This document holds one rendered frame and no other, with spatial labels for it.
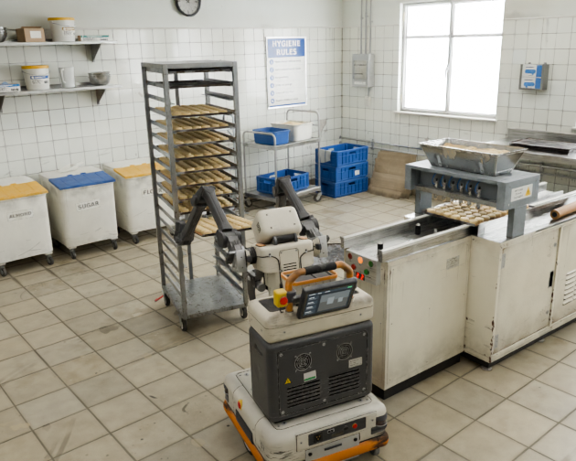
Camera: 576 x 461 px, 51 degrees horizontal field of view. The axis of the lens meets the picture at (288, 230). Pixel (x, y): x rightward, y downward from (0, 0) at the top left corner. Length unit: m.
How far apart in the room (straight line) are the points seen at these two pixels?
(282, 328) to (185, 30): 4.97
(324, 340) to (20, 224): 3.67
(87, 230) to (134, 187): 0.62
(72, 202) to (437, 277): 3.63
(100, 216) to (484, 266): 3.75
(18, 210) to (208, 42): 2.93
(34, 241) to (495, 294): 4.01
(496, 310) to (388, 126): 4.77
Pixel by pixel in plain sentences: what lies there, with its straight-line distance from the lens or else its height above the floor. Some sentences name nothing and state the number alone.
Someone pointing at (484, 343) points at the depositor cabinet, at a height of 0.20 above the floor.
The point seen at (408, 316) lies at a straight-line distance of 3.37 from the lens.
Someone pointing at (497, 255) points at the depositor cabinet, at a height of 0.76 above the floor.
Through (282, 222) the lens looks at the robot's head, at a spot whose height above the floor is 1.09.
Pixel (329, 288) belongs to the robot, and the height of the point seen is 0.94.
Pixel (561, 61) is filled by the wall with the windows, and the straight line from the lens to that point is 6.77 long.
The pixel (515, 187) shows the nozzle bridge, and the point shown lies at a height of 1.14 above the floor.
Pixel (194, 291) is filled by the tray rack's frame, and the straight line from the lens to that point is 4.60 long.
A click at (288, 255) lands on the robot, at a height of 0.95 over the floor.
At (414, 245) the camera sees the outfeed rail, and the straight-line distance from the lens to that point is 3.25.
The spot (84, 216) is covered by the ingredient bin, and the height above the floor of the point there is 0.40.
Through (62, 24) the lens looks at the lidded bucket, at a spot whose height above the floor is 2.14.
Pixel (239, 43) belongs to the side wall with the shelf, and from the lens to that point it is 7.46.
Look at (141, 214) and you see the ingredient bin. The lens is 6.22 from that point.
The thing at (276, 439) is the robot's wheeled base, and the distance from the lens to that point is 2.77.
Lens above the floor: 1.93
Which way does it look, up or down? 17 degrees down
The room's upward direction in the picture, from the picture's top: 1 degrees counter-clockwise
